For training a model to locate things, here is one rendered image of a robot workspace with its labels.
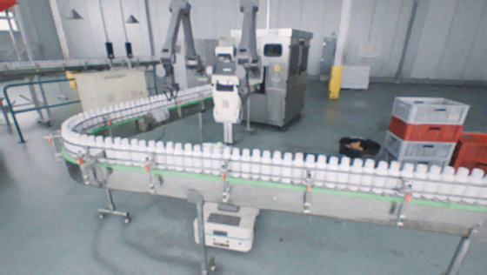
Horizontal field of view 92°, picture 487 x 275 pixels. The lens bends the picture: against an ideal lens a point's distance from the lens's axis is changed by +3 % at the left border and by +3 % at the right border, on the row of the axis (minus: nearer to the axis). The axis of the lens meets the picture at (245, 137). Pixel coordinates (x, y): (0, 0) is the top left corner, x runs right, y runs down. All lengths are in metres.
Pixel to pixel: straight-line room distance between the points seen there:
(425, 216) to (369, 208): 0.27
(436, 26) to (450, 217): 13.31
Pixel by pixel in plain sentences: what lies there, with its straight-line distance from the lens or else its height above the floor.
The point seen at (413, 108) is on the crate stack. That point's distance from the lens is 3.25.
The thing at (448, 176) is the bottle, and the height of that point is 1.13.
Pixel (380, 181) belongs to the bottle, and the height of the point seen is 1.07.
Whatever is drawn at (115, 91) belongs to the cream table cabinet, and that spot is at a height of 0.86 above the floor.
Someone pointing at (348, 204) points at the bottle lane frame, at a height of 0.93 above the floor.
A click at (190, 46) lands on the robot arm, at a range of 1.79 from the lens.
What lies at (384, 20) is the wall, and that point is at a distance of 13.81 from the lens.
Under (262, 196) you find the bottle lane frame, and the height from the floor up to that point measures 0.91.
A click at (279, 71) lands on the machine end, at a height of 1.23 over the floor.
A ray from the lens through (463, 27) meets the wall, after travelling 15.09.
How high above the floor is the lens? 1.71
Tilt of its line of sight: 22 degrees down
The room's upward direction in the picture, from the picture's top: 1 degrees clockwise
